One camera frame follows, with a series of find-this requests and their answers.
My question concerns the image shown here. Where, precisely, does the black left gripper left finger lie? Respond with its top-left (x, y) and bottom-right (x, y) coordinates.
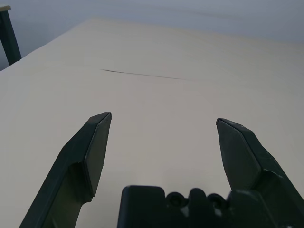
top-left (19, 112), bottom-right (112, 228)

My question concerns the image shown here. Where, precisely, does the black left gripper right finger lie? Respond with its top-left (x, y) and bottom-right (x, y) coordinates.
top-left (215, 118), bottom-right (304, 228)

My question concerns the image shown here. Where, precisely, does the dark table leg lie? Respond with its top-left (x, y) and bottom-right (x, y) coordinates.
top-left (0, 0), bottom-right (22, 66)

